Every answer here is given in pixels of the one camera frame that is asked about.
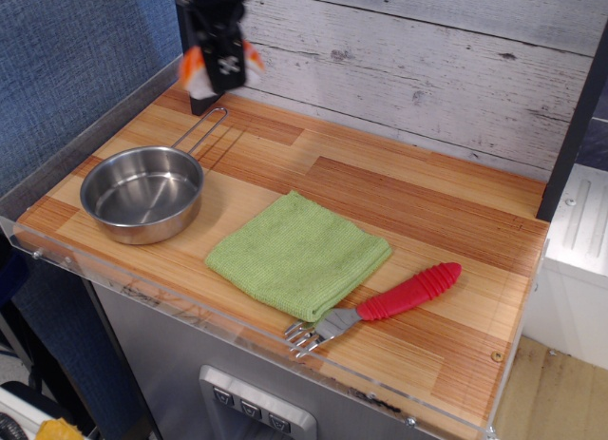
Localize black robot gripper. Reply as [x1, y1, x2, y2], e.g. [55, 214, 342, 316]
[176, 0, 246, 92]

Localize orange salmon sushi toy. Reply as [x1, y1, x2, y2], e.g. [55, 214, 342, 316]
[179, 40, 265, 100]

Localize stainless steel pot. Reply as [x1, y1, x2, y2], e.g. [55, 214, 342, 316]
[80, 107, 229, 245]

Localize green folded cloth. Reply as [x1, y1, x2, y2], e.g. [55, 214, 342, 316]
[205, 191, 391, 322]

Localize stainless steel cabinet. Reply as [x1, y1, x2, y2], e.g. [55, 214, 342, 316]
[91, 283, 470, 439]

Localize clear acrylic table guard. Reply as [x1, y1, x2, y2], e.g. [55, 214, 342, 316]
[2, 209, 548, 439]

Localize yellow black bag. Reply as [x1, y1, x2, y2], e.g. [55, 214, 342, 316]
[1, 389, 86, 440]

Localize white cabinet at right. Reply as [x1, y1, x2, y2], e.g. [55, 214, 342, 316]
[522, 164, 607, 369]

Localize red handled fork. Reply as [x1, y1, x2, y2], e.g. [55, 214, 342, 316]
[284, 262, 463, 358]

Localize black right vertical post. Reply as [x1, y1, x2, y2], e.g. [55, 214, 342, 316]
[536, 0, 608, 222]

